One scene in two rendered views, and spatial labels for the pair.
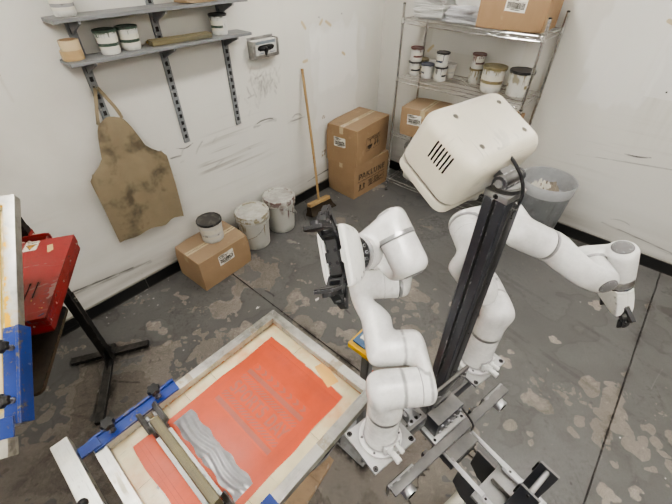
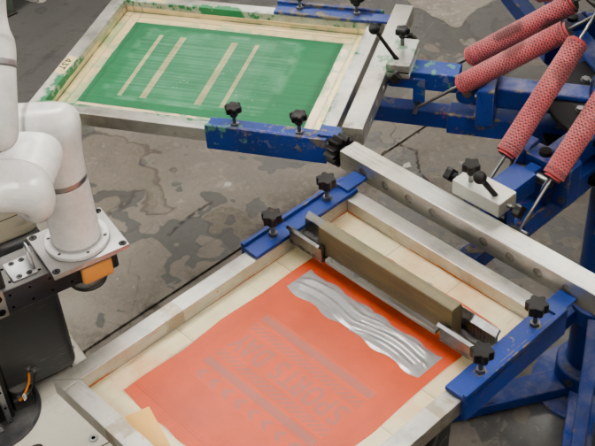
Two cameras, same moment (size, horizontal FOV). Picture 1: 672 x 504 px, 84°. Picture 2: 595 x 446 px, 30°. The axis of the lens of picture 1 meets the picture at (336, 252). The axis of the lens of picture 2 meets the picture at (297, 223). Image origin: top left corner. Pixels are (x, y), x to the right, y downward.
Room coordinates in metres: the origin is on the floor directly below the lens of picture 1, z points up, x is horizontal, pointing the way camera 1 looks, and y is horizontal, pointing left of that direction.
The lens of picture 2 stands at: (2.05, 0.50, 2.54)
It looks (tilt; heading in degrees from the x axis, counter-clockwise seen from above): 41 degrees down; 187
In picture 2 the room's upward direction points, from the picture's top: 4 degrees counter-clockwise
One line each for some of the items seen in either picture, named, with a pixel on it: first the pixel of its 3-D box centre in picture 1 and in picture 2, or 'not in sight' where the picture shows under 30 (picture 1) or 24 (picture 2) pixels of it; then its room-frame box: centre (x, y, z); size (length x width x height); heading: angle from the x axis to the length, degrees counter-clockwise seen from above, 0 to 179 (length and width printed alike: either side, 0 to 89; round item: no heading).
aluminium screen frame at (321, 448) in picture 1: (243, 419); (312, 352); (0.61, 0.33, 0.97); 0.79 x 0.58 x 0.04; 138
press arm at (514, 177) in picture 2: not in sight; (499, 196); (0.19, 0.70, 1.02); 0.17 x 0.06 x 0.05; 138
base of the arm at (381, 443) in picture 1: (385, 428); (66, 205); (0.47, -0.14, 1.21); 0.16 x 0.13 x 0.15; 37
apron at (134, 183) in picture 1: (129, 165); not in sight; (2.32, 1.42, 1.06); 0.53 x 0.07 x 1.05; 138
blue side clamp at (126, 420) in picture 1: (138, 416); (506, 357); (0.62, 0.69, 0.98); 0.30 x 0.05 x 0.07; 138
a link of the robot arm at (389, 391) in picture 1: (390, 395); (47, 142); (0.48, -0.14, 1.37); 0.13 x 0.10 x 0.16; 95
